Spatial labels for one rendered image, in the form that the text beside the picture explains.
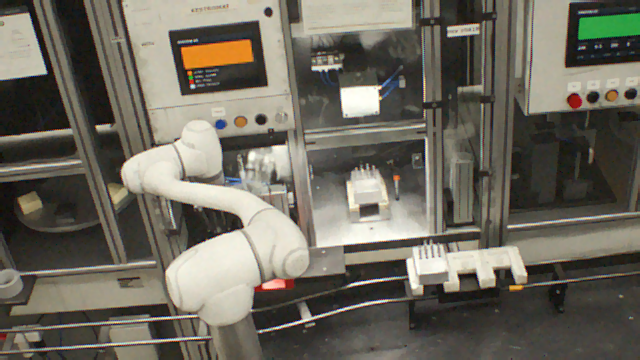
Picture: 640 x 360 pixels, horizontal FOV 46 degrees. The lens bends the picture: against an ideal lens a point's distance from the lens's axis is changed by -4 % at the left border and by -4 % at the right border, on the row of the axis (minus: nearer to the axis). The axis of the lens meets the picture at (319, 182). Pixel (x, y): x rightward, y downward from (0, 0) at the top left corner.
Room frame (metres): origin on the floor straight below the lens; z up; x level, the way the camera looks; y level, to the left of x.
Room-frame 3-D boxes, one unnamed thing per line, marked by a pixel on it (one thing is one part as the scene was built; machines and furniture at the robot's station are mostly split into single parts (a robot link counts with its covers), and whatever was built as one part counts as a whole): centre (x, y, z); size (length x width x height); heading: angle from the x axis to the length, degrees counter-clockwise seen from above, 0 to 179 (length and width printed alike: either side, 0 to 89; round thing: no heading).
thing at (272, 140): (1.97, 0.26, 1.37); 0.36 x 0.04 x 0.04; 88
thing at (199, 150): (1.89, 0.33, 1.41); 0.13 x 0.11 x 0.16; 113
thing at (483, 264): (1.84, -0.43, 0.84); 0.36 x 0.14 x 0.10; 88
